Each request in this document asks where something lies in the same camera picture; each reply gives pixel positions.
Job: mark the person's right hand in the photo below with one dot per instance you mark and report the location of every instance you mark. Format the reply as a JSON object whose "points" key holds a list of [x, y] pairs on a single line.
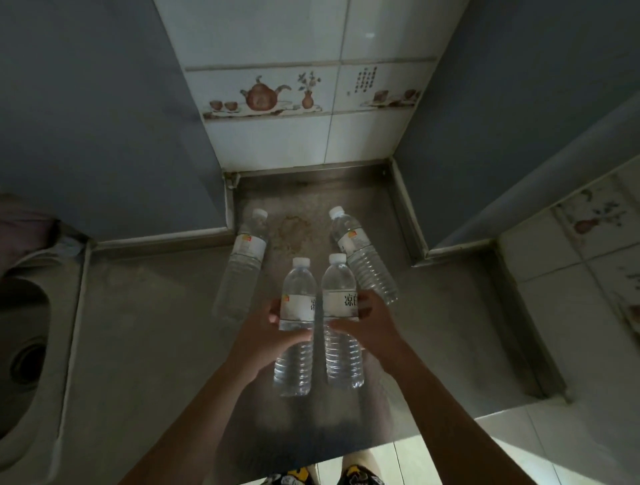
{"points": [[377, 332]]}

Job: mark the person's left hand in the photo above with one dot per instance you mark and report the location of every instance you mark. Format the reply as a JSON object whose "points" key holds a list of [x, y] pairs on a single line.
{"points": [[260, 344]]}

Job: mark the person's left thumb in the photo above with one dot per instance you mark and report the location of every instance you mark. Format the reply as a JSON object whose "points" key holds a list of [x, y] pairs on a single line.
{"points": [[296, 338]]}

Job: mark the person's right thumb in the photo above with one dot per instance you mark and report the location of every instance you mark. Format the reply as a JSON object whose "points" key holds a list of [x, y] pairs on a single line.
{"points": [[344, 327]]}

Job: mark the clear plastic water bottle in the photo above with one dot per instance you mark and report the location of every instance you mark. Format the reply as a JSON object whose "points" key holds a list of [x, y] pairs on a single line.
{"points": [[364, 260], [340, 300], [297, 307], [242, 270]]}

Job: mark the person's right forearm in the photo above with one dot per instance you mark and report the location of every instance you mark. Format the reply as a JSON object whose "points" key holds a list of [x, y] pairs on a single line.
{"points": [[445, 424]]}

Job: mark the person's left forearm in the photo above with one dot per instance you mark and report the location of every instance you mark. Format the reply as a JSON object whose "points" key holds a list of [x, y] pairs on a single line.
{"points": [[200, 429]]}

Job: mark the person's right leg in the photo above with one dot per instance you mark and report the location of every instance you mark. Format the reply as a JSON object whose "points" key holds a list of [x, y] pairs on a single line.
{"points": [[366, 457]]}

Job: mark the black yellow patterned shorts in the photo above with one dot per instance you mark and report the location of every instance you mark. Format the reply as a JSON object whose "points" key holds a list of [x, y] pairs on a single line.
{"points": [[357, 475]]}

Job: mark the stainless steel sink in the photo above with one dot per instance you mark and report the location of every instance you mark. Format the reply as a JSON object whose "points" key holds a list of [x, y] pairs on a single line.
{"points": [[30, 320]]}

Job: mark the sink drain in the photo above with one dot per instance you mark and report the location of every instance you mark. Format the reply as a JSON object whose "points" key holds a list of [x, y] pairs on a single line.
{"points": [[27, 362]]}

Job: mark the pink cloth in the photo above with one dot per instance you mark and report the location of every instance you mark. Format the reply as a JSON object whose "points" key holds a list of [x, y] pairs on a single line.
{"points": [[25, 225]]}

